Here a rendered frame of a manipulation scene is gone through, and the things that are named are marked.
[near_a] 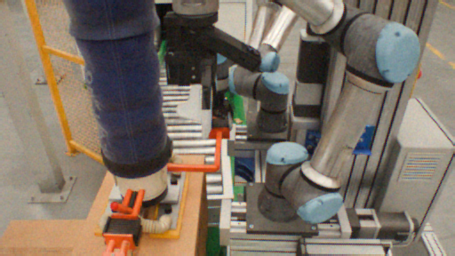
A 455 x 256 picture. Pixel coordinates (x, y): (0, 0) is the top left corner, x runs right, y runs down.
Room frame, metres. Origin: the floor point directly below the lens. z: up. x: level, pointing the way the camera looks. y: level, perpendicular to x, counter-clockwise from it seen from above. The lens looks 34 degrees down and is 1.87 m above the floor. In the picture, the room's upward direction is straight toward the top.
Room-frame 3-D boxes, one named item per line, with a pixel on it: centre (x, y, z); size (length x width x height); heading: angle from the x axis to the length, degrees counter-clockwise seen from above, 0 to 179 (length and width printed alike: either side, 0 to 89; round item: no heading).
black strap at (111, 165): (0.92, 0.29, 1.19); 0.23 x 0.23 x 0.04
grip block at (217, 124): (1.21, 0.03, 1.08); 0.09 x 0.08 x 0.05; 89
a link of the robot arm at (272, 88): (1.31, -0.19, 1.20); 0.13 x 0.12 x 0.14; 58
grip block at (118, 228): (0.67, 0.30, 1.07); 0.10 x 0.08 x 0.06; 89
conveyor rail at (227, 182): (2.47, 0.05, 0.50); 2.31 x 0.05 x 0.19; 3
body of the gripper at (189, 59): (0.57, 0.06, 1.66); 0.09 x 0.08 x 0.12; 87
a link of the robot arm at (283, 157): (0.81, -0.18, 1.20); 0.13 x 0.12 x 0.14; 23
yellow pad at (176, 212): (0.92, 0.20, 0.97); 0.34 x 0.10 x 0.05; 179
